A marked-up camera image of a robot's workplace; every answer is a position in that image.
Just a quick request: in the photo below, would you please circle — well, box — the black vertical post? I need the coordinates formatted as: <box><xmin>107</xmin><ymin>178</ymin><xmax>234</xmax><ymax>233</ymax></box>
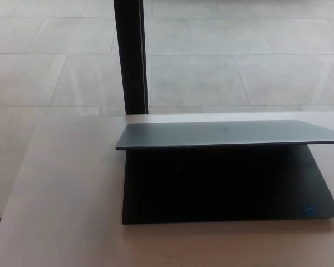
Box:
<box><xmin>113</xmin><ymin>0</ymin><xmax>149</xmax><ymax>115</ymax></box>

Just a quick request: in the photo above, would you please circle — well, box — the silver Dell laptop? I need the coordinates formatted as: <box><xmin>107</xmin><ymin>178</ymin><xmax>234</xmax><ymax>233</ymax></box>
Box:
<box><xmin>115</xmin><ymin>119</ymin><xmax>334</xmax><ymax>225</ymax></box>

